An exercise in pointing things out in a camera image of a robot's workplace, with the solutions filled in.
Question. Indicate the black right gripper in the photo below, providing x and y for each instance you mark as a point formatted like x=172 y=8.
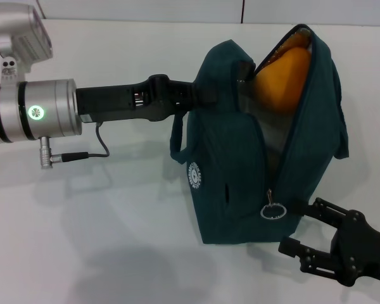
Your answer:
x=361 y=247

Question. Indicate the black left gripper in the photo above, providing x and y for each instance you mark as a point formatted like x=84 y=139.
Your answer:
x=104 y=101

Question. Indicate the dark teal insulated lunch bag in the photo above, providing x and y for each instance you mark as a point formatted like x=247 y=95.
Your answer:
x=228 y=177

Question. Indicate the yellow pear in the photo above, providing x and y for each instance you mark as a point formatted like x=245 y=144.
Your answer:
x=282 y=82

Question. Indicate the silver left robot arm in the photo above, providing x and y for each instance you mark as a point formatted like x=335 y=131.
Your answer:
x=35 y=111

